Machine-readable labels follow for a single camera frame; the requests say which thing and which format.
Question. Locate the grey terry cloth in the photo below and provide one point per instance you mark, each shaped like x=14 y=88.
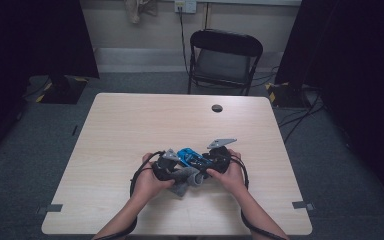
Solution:
x=185 y=181

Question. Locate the person's left hand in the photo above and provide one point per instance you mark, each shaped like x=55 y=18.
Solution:
x=146 y=185

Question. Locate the black curtain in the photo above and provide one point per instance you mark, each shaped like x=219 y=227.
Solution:
x=30 y=43
x=356 y=66

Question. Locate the black folding chair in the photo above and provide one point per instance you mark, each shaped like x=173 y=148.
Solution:
x=221 y=65

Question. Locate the black table grommet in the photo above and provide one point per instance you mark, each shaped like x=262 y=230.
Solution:
x=217 y=108

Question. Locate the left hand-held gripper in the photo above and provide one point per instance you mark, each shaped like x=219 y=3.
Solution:
x=166 y=168

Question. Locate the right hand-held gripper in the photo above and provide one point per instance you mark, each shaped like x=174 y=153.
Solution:
x=220 y=158

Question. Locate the grey tape strip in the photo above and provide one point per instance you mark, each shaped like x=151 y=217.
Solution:
x=50 y=209
x=302 y=205

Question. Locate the white wall socket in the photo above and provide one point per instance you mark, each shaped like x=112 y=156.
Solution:
x=185 y=5

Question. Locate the black stand base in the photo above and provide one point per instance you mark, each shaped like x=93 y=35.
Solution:
x=63 y=91
x=286 y=96

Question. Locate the blue toy car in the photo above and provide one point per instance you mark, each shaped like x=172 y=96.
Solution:
x=190 y=157

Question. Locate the person's right hand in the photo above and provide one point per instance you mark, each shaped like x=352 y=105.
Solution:
x=233 y=176

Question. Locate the beige hanging bag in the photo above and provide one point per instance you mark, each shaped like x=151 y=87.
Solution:
x=136 y=8

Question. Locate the small black floor tape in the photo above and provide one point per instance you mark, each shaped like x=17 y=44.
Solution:
x=75 y=130

